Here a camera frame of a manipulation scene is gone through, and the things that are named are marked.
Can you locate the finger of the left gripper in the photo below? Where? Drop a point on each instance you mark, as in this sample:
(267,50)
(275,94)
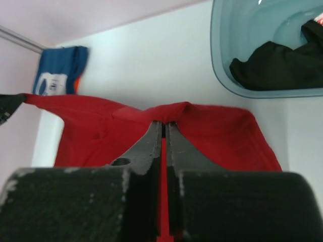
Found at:
(9,104)

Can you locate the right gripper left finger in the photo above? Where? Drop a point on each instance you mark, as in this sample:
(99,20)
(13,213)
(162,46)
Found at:
(116,202)

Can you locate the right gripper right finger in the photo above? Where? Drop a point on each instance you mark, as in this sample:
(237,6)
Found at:
(210,203)

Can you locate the red t shirt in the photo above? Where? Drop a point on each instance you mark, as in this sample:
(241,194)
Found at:
(97,131)

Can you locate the folded blue printed t shirt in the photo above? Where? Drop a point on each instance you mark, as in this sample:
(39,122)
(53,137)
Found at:
(58,68)

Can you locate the folded orange t shirt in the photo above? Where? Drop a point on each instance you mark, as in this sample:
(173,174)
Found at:
(76,84)

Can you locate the black t shirt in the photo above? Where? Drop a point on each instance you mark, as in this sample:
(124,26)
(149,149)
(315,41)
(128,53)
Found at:
(274,67)

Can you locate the teal plastic bin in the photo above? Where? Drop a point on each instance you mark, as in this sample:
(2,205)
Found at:
(237,28)

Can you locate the left aluminium frame post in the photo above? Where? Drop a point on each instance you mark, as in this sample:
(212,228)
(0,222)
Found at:
(20,40)

